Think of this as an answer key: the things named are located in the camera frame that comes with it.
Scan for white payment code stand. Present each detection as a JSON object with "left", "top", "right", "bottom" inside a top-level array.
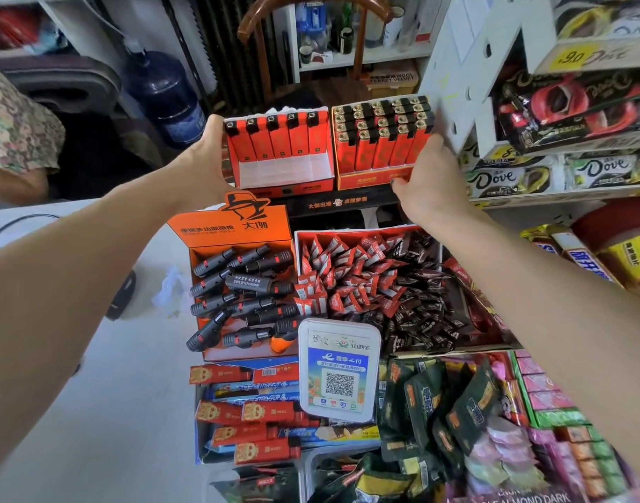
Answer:
[{"left": 297, "top": 317, "right": 383, "bottom": 424}]

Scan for blue plastic container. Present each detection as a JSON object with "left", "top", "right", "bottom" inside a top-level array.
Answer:
[{"left": 296, "top": 1, "right": 329, "bottom": 49}]

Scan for red and white carton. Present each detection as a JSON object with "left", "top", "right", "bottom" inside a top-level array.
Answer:
[{"left": 413, "top": 0, "right": 448, "bottom": 43}]

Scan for rows of colourful gum packs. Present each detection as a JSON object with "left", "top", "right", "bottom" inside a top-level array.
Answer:
[{"left": 529, "top": 423, "right": 640, "bottom": 502}]

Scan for person's right hand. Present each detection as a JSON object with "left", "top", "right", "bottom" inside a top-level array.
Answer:
[{"left": 391, "top": 133, "right": 474, "bottom": 236}]

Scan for orange torch lighter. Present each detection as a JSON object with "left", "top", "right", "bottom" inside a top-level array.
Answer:
[{"left": 269, "top": 330, "right": 300, "bottom": 355}]

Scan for stack of red-black chocolate packets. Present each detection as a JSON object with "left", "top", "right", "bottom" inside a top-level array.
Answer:
[{"left": 494, "top": 67, "right": 640, "bottom": 154}]

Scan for red round container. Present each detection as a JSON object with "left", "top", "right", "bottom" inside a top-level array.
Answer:
[{"left": 570, "top": 196, "right": 640, "bottom": 253}]

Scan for orange torch lighter display box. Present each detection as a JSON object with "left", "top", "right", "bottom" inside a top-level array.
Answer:
[{"left": 167, "top": 191, "right": 301, "bottom": 362}]

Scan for pile of dark green snack packets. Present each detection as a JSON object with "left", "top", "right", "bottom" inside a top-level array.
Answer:
[{"left": 377, "top": 355, "right": 505, "bottom": 483}]

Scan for black display box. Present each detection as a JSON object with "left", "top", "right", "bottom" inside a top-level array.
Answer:
[{"left": 284, "top": 184, "right": 406, "bottom": 218}]

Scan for rows of orange lighters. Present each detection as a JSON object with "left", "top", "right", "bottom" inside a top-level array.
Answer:
[{"left": 333, "top": 96, "right": 435, "bottom": 173}]

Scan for blue cardboard lighter box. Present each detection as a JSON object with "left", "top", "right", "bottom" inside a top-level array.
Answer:
[{"left": 194, "top": 355, "right": 382, "bottom": 465}]

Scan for dark chocolate bar box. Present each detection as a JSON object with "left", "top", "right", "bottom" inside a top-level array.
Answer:
[{"left": 445, "top": 484, "right": 589, "bottom": 503}]

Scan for brown wooden chair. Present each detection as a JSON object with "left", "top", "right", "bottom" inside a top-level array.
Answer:
[{"left": 237, "top": 0, "right": 395, "bottom": 106}]

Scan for pile of red cartoon lighters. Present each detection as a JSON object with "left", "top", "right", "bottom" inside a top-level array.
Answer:
[{"left": 188, "top": 362, "right": 321, "bottom": 466}]

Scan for dark green packet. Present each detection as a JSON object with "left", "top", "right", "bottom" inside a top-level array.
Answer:
[{"left": 209, "top": 462, "right": 303, "bottom": 503}]

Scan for blue water jug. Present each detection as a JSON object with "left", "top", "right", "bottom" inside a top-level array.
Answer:
[{"left": 122, "top": 49, "right": 209, "bottom": 151}]

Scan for red cardboard candy box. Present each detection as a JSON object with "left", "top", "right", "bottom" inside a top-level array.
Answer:
[{"left": 293, "top": 224, "right": 512, "bottom": 358}]

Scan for white cardboard display shelf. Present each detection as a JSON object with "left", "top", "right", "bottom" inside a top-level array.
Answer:
[{"left": 419, "top": 0, "right": 640, "bottom": 211}]

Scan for pile of black yellow packets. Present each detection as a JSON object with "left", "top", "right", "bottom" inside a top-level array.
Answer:
[{"left": 306, "top": 452, "right": 442, "bottom": 503}]

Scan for white wall shelf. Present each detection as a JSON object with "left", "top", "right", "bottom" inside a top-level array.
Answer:
[{"left": 284, "top": 0, "right": 444, "bottom": 85}]

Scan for black computer mouse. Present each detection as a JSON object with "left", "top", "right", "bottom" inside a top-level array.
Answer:
[{"left": 104, "top": 269, "right": 138, "bottom": 321}]

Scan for person's right forearm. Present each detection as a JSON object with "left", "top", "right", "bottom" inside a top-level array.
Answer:
[{"left": 430, "top": 209, "right": 640, "bottom": 490}]

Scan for orange half-empty lighter display box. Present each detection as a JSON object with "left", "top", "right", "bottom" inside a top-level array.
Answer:
[{"left": 223, "top": 107, "right": 336, "bottom": 198}]

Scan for yellow price label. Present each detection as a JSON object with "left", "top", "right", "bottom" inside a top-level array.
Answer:
[{"left": 547, "top": 43, "right": 603, "bottom": 73}]

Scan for blue and white snack box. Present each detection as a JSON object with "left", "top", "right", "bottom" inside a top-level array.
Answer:
[{"left": 550, "top": 232, "right": 620, "bottom": 284}]

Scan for orange lighter with black cap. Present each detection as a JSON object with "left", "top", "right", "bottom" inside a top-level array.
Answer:
[
  {"left": 245, "top": 117, "right": 275, "bottom": 161},
  {"left": 286, "top": 113, "right": 311, "bottom": 156},
  {"left": 225, "top": 120, "right": 259, "bottom": 163},
  {"left": 266, "top": 115, "right": 293, "bottom": 159},
  {"left": 305, "top": 111, "right": 330, "bottom": 154}
]

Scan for pile of red candy packets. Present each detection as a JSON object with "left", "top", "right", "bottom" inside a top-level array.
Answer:
[{"left": 296, "top": 234, "right": 407, "bottom": 318}]

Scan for pile of pastel candy packets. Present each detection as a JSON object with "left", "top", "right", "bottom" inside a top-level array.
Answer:
[{"left": 463, "top": 414, "right": 550, "bottom": 494}]

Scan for stack of yellow snack packets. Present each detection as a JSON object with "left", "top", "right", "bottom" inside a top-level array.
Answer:
[{"left": 597, "top": 229, "right": 640, "bottom": 305}]

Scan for pile of black torch lighters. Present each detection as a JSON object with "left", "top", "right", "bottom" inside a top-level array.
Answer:
[{"left": 186, "top": 244, "right": 301, "bottom": 353}]

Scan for white crumpled plastic wrap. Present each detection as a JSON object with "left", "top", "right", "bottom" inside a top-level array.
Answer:
[{"left": 151, "top": 264, "right": 188, "bottom": 316}]

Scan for green box of pink gum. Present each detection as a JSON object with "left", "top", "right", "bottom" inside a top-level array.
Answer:
[{"left": 510, "top": 349, "right": 594, "bottom": 429}]

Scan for person's left hand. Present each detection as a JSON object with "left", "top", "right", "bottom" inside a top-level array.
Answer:
[{"left": 165, "top": 115, "right": 235, "bottom": 211}]

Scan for row of white chocolate bars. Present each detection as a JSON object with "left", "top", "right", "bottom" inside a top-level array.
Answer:
[{"left": 463, "top": 151, "right": 640, "bottom": 201}]

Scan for white water pump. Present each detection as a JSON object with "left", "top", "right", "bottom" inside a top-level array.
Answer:
[{"left": 79, "top": 0, "right": 145, "bottom": 54}]

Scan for person's left forearm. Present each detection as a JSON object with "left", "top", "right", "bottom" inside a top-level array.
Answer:
[{"left": 0, "top": 167, "right": 195, "bottom": 485}]

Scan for black cable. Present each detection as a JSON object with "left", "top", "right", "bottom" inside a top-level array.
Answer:
[{"left": 0, "top": 213, "right": 60, "bottom": 242}]

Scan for pile of dark brown candies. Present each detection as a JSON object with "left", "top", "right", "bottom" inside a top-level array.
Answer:
[{"left": 351, "top": 229, "right": 491, "bottom": 357}]

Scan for box of yellow-brown chocolate bars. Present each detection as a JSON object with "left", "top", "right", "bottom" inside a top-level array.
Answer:
[{"left": 551, "top": 0, "right": 640, "bottom": 41}]

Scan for stack of dark red packets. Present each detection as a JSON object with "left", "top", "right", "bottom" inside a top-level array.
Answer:
[{"left": 442, "top": 255, "right": 516, "bottom": 347}]

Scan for white cup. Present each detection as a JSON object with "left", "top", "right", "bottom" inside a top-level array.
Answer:
[{"left": 382, "top": 6, "right": 406, "bottom": 49}]

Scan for brown cardboard box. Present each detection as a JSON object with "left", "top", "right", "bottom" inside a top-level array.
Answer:
[{"left": 359, "top": 59, "right": 421, "bottom": 98}]

